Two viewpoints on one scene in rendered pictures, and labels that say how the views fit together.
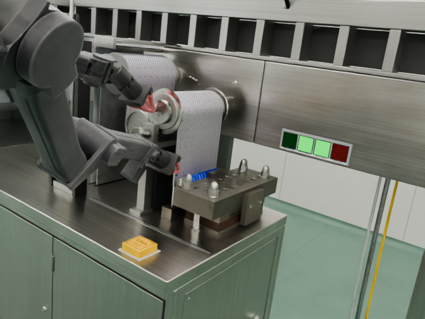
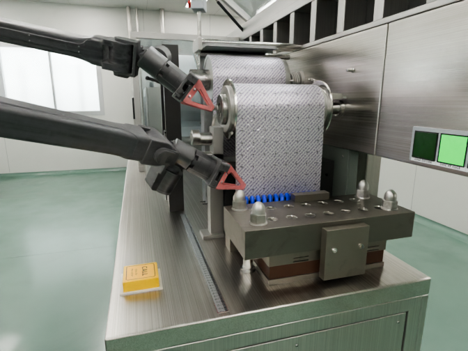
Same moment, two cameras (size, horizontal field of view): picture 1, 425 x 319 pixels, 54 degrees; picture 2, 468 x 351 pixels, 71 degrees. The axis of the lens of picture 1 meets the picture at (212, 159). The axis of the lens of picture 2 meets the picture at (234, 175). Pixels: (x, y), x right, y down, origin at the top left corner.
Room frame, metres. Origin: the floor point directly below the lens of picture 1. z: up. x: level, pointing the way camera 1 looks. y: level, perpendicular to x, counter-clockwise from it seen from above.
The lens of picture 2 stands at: (0.70, -0.37, 1.27)
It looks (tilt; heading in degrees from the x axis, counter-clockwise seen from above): 13 degrees down; 39
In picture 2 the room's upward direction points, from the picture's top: straight up
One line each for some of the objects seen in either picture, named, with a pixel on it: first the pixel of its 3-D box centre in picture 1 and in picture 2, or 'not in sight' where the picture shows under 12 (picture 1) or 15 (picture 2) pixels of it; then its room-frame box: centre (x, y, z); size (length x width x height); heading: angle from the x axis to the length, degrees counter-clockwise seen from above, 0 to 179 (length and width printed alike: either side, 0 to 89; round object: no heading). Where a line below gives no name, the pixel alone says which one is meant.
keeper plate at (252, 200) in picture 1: (252, 206); (344, 251); (1.33, -0.15, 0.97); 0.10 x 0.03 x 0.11; 145
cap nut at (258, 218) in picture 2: (214, 188); (258, 212); (1.22, -0.01, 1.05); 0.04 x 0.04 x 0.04
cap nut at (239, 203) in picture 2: (188, 181); (239, 199); (1.26, 0.07, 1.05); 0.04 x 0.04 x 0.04
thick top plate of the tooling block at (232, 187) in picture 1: (229, 190); (316, 221); (1.37, -0.07, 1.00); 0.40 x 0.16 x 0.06; 145
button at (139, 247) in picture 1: (140, 247); (141, 276); (1.06, 0.17, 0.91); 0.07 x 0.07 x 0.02; 55
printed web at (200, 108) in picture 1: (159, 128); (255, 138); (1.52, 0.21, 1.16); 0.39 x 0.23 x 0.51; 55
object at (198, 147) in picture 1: (198, 153); (280, 166); (1.41, 0.05, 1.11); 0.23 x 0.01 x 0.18; 145
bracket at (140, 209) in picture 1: (143, 169); (209, 183); (1.33, 0.22, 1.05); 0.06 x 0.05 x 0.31; 145
